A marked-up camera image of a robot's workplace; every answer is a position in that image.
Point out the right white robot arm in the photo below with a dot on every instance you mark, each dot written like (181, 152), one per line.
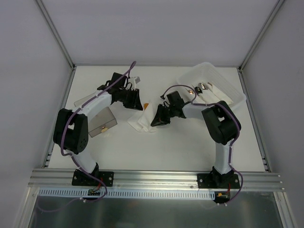
(223, 127)

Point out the smoky transparent plastic box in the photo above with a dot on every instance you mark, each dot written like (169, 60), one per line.
(102, 118)

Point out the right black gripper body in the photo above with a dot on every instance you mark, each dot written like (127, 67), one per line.
(164, 114)

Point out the aluminium mounting rail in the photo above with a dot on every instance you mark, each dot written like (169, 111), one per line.
(156, 180)

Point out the white slotted cable duct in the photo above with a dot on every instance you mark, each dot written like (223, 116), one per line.
(128, 193)

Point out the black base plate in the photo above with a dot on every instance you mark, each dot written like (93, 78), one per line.
(82, 179)
(216, 181)

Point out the left aluminium frame post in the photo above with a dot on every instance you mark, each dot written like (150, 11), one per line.
(50, 24)

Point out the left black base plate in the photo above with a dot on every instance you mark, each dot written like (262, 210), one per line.
(82, 179)

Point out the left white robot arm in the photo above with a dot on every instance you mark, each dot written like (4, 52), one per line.
(71, 131)

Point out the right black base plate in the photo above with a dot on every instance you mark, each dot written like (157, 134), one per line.
(216, 181)

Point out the white paper napkin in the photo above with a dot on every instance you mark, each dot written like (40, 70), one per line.
(141, 120)

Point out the white plastic basket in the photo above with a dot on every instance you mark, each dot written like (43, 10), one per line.
(206, 72)

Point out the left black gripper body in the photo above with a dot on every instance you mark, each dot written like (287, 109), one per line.
(130, 98)

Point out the right aluminium frame post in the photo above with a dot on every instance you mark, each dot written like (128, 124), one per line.
(266, 25)

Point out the aluminium frame post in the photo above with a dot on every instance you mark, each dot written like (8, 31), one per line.
(50, 24)
(266, 25)

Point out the rolled napkin bundle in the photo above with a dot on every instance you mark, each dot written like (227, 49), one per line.
(204, 96)
(219, 94)

